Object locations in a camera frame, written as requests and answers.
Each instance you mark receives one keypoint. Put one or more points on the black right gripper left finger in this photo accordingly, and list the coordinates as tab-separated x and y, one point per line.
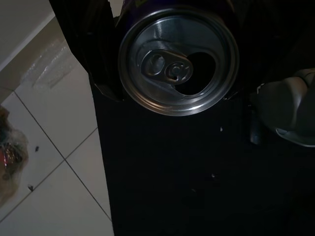
88	41

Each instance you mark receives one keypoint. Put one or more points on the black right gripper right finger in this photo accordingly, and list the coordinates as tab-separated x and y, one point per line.
270	37

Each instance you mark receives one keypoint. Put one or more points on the purple aluminium drink can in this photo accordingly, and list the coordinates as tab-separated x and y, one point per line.
160	29

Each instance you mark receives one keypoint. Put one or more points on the grey robot right leg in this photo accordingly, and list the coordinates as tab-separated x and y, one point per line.
290	105

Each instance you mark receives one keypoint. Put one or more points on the clear plastic bag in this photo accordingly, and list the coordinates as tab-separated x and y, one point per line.
12	152

